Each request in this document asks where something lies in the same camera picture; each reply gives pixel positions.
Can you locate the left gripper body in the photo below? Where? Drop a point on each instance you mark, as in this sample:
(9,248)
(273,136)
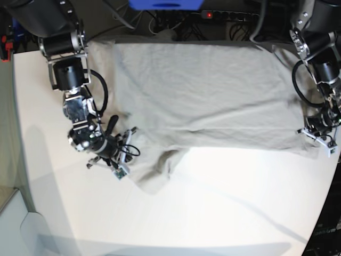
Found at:
(317,129)

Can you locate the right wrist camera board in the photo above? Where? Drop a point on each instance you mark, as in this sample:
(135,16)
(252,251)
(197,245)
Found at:
(120,173)

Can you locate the blue plastic bin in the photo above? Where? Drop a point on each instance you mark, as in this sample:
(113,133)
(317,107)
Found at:
(165,4)

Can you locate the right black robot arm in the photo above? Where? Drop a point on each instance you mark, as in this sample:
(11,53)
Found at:
(61,40)

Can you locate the beige t-shirt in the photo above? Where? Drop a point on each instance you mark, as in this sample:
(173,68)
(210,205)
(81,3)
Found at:
(185,95)

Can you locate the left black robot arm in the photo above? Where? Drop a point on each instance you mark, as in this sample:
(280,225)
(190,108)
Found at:
(314,26)

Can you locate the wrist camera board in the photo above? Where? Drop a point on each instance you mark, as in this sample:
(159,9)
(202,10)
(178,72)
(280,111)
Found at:
(331,150)
(120,173)

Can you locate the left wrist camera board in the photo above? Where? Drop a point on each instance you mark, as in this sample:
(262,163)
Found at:
(331,150)

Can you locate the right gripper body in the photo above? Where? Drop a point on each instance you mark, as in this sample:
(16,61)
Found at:
(116,154)

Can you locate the black power strip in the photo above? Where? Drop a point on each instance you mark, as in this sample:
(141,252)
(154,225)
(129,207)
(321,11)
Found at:
(229,16)

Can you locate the red and blue clamp tool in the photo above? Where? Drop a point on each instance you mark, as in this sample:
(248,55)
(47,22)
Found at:
(7,39)

